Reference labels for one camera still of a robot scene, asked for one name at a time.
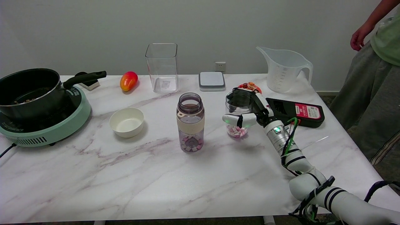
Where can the red round coaster with figurine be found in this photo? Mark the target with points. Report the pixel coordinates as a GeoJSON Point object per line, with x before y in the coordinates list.
{"type": "Point", "coordinates": [250, 85]}

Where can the small clear cup with candies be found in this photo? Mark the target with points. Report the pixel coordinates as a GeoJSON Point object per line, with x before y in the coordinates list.
{"type": "Point", "coordinates": [237, 106]}

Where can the grey trousers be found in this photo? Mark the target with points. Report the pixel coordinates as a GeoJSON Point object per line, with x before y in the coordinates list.
{"type": "Point", "coordinates": [372, 100]}

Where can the green induction cooker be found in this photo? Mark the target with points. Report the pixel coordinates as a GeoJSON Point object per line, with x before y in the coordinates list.
{"type": "Point", "coordinates": [53, 128]}

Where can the clear bottle with beige sleeve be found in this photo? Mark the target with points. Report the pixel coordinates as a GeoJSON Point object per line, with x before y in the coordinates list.
{"type": "Point", "coordinates": [190, 123]}

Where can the green t-shirt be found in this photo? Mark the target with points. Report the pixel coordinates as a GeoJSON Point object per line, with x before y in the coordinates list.
{"type": "Point", "coordinates": [389, 40]}

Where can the white table leg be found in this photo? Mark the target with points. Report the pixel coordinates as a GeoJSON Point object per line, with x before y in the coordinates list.
{"type": "Point", "coordinates": [268, 220]}
{"type": "Point", "coordinates": [99, 222]}

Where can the clear square container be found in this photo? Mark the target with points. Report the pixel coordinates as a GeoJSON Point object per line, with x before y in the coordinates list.
{"type": "Point", "coordinates": [162, 68]}

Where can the grey white square lid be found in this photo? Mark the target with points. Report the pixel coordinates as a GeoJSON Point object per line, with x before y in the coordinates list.
{"type": "Point", "coordinates": [212, 80]}

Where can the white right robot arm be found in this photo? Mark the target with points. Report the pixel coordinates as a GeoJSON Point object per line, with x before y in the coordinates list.
{"type": "Point", "coordinates": [318, 187]}

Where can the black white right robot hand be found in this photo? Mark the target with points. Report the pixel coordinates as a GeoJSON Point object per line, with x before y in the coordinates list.
{"type": "Point", "coordinates": [245, 119]}

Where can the bystander bare hand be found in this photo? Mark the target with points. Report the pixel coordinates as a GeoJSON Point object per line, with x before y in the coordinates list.
{"type": "Point", "coordinates": [359, 36]}

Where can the black white power adapter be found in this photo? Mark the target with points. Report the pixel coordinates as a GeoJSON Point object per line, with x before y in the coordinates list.
{"type": "Point", "coordinates": [90, 84]}

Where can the large clear measuring jug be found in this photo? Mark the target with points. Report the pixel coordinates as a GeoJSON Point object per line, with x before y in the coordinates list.
{"type": "Point", "coordinates": [282, 73]}

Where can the black box with red label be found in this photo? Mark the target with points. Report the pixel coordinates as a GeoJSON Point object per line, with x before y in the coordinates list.
{"type": "Point", "coordinates": [307, 112]}

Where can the white bowl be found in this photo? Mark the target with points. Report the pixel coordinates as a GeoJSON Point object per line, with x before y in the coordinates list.
{"type": "Point", "coordinates": [126, 122]}

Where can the red yellow mango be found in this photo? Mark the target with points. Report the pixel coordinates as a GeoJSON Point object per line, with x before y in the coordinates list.
{"type": "Point", "coordinates": [128, 81]}

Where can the white wall socket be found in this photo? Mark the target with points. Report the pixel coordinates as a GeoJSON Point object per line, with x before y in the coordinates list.
{"type": "Point", "coordinates": [220, 66]}

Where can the bystander bare forearm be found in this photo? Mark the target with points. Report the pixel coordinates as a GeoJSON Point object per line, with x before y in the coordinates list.
{"type": "Point", "coordinates": [379, 14]}

